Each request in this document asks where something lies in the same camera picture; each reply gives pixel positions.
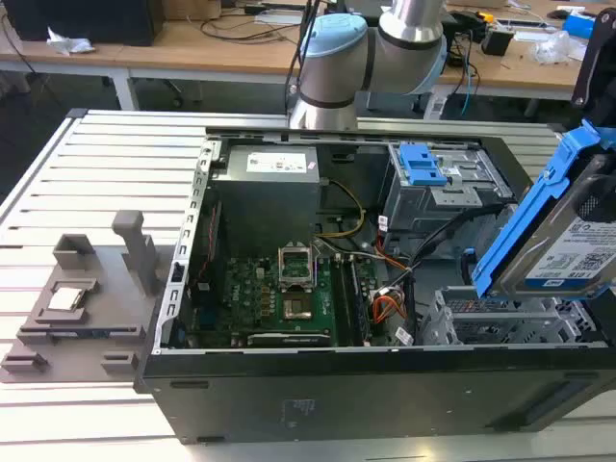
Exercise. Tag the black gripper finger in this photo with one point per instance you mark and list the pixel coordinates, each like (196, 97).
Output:
(601, 197)

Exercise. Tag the hard disk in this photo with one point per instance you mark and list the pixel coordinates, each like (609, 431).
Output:
(539, 240)

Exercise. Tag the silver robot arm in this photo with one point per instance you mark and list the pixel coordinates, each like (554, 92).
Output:
(332, 72)

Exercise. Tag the metal disk bay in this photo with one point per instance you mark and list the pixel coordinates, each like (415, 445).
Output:
(505, 327)

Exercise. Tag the clear plastic bag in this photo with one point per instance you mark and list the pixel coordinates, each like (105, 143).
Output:
(558, 48)

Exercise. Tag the blue packet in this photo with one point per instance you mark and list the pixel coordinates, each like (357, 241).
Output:
(580, 25)

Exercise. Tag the small black box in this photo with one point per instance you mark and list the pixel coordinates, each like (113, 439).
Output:
(496, 41)

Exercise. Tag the metal drive cage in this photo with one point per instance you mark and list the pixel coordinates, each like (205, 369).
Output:
(423, 207)

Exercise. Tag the blue drive latch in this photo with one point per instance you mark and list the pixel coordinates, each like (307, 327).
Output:
(421, 166)

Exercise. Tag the locking lever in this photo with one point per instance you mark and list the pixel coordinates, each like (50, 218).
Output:
(316, 264)

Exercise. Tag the CPU socket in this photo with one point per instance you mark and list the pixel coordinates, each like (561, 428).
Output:
(297, 309)

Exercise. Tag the black PC case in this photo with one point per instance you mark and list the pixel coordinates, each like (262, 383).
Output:
(337, 399)

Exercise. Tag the grey power supply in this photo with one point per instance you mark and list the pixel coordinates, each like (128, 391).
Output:
(267, 202)

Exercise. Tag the black graphics card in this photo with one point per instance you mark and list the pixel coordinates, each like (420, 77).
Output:
(289, 340)

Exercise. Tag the green motherboard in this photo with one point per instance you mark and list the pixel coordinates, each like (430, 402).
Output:
(250, 298)

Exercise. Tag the black case fan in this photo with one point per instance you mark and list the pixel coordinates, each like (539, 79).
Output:
(209, 250)

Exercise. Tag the wooden desk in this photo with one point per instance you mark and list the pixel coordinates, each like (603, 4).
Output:
(202, 55)

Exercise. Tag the grey parts rack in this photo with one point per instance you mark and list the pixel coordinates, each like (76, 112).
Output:
(115, 313)

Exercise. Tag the crumpled white paper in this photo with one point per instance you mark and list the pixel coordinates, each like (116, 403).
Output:
(67, 43)

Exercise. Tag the silver CPU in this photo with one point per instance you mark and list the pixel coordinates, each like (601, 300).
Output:
(66, 299)

